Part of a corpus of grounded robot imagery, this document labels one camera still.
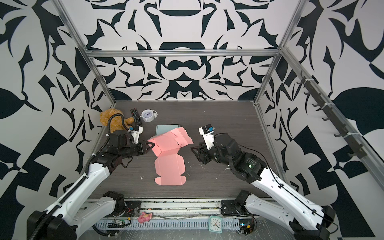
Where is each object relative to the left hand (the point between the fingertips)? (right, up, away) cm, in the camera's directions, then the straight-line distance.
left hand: (154, 142), depth 78 cm
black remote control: (-19, +11, +28) cm, 36 cm away
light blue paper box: (0, +5, +20) cm, 20 cm away
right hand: (+21, +1, -12) cm, 25 cm away
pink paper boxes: (+8, -11, 0) cm, 14 cm away
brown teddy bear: (-29, +10, +19) cm, 36 cm away
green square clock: (+30, -36, -9) cm, 48 cm away
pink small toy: (-2, -33, -8) cm, 34 cm away
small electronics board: (+45, -38, -6) cm, 59 cm away
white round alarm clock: (-11, +14, +30) cm, 35 cm away
